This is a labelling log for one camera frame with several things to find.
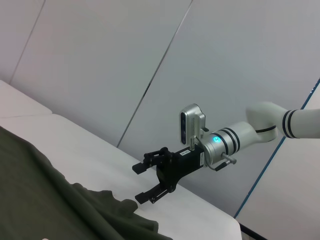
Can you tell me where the dark green FREE! t-shirt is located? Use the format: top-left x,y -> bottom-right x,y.
0,124 -> 174,240

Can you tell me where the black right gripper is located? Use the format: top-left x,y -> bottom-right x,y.
131,146 -> 208,204

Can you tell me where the right gripper gray cable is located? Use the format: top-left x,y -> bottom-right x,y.
204,159 -> 231,173

